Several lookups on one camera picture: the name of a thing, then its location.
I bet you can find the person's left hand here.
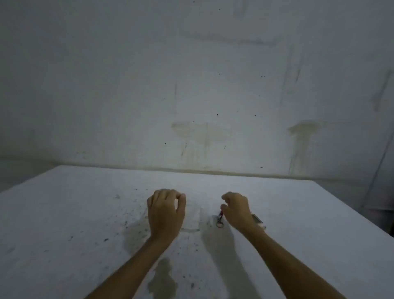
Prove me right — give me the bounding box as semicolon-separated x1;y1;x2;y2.
147;189;187;243

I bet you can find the person's right forearm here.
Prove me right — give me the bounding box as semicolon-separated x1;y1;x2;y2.
245;225;349;299

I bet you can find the person's right hand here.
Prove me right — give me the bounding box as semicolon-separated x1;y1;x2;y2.
220;192;261;233

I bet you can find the small white rectangular object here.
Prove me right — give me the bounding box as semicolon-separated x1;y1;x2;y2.
251;214;267;230

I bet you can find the person's left forearm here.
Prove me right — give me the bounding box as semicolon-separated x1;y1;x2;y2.
86;235;176;299

